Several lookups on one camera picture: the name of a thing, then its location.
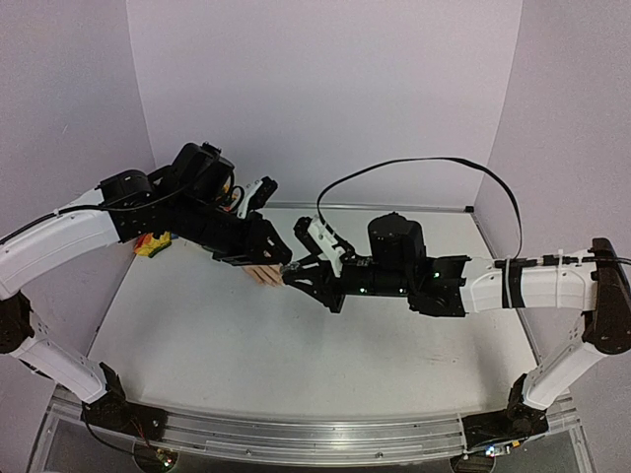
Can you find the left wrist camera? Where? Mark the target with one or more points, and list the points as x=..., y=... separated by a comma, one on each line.
x=254, y=196

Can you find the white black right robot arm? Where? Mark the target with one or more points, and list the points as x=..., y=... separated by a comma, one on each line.
x=592, y=281

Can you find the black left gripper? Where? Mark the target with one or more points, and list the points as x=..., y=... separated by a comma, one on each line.
x=254, y=250

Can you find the mannequin hand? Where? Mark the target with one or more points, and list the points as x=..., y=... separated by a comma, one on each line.
x=267, y=275

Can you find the aluminium front rail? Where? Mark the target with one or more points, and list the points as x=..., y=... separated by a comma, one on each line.
x=203, y=440

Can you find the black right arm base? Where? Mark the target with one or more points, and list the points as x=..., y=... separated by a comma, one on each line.
x=516, y=422

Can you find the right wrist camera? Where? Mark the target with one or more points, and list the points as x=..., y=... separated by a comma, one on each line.
x=322, y=242

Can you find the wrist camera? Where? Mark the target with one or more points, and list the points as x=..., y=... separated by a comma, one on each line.
x=254, y=196
x=322, y=242

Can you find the glitter nail polish bottle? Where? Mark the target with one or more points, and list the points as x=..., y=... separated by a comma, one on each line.
x=292, y=267

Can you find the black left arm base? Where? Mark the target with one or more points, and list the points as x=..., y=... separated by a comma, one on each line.
x=114, y=412

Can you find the rainbow colored sleeve cloth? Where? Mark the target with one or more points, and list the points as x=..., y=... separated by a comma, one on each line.
x=149, y=245

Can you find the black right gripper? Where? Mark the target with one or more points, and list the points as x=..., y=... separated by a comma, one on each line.
x=330, y=278

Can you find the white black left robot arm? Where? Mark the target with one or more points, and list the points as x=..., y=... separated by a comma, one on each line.
x=196, y=197

